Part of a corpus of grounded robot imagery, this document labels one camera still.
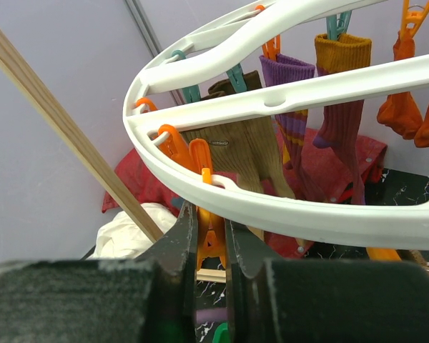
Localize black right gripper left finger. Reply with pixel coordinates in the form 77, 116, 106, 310
0, 202, 197, 342

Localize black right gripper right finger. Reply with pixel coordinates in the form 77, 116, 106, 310
225, 221, 429, 342

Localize orange gripped clothes peg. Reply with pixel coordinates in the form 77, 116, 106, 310
194, 167, 228, 272

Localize white round clip hanger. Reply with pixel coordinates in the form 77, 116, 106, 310
122, 1, 429, 250

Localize green plastic tray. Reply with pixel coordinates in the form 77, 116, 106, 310
212, 322, 231, 343

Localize white crumpled cloth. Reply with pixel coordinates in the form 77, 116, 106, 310
87, 203, 177, 259

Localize olive brown hanging sock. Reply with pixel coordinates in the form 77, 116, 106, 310
180, 70, 297, 201

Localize red patterned pillow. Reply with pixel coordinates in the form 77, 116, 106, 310
102, 126, 389, 260

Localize purple hanging sock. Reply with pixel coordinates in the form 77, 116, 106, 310
260, 54, 326, 202

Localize maroon mustard hanging sock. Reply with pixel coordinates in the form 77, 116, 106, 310
313, 34, 372, 205

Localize orange hanging sock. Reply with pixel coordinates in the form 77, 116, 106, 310
375, 30, 429, 149

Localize teal clothes peg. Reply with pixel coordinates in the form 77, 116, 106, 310
325, 11, 352, 41

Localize wooden drying rack frame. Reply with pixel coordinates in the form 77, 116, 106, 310
0, 12, 227, 284

